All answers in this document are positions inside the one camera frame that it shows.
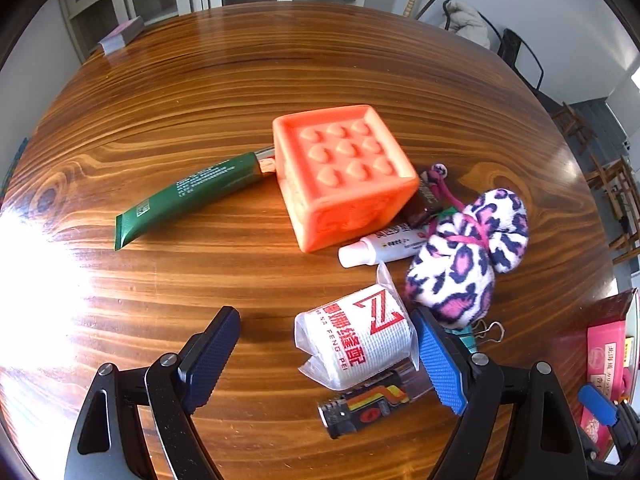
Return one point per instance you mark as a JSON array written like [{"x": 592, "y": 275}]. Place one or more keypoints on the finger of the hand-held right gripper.
[{"x": 597, "y": 404}]

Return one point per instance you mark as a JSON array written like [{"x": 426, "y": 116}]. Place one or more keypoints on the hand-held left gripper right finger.
[{"x": 440, "y": 365}]

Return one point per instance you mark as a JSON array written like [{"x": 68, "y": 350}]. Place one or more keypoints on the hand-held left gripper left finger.
[{"x": 215, "y": 355}]

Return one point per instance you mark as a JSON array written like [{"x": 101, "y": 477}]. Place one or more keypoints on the teal binder clip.
[{"x": 472, "y": 337}]

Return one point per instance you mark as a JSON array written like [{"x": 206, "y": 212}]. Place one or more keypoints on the pink box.
[{"x": 607, "y": 355}]

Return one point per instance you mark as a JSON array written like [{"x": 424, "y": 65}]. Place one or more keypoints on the black lighter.
[{"x": 365, "y": 407}]

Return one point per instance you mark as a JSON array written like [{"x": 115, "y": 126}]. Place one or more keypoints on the white bandage roll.
[{"x": 355, "y": 345}]

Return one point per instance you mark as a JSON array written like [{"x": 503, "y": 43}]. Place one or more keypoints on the leopard print plush pouch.
[{"x": 460, "y": 260}]

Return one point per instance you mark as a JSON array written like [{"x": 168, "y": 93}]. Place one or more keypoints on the green tube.
[{"x": 190, "y": 195}]

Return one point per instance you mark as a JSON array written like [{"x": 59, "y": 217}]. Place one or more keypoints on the orange cube with bumps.
[{"x": 345, "y": 180}]

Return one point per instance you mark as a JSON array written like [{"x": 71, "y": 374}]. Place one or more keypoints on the small white tube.
[{"x": 380, "y": 247}]

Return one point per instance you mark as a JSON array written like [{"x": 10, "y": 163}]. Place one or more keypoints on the small brown case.
[{"x": 425, "y": 202}]

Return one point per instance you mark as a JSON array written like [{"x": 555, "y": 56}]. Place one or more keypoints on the wooden chair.
[
  {"x": 575, "y": 127},
  {"x": 617, "y": 200}
]

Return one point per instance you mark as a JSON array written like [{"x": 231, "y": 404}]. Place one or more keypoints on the black metal chair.
[{"x": 520, "y": 55}]

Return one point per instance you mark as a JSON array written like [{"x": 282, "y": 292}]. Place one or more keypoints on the white jacket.
[{"x": 467, "y": 20}]

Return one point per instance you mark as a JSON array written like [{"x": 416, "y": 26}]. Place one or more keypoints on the dark stick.
[{"x": 429, "y": 5}]

